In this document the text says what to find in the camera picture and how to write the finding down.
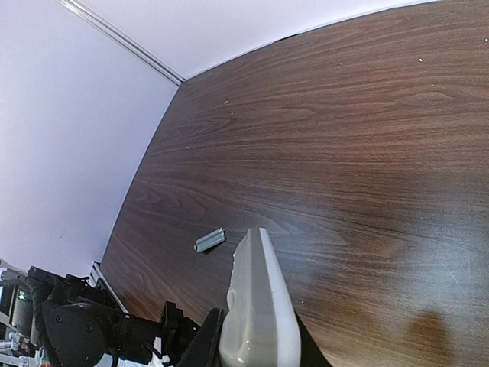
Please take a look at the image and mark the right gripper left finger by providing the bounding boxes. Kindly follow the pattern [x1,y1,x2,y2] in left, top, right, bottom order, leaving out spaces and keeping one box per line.
[176,308,225,367]

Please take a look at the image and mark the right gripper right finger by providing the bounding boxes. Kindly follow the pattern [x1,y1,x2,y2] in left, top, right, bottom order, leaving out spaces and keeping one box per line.
[295,312,332,367]

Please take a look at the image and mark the white remote control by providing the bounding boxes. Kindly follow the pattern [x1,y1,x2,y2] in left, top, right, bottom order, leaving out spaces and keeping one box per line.
[219,228,301,366]

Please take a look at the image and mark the grey battery cover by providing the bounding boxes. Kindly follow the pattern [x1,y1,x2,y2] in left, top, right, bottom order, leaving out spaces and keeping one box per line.
[194,227,226,253]

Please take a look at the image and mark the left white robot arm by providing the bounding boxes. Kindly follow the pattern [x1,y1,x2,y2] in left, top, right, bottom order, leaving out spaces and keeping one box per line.
[1,266,200,366]

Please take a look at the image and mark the aluminium front rail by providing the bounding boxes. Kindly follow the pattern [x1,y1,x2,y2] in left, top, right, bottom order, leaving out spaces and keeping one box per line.
[89,261,128,313]

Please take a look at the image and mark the left aluminium corner post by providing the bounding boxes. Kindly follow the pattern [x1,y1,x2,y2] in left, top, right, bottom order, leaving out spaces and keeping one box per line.
[58,0,185,87]

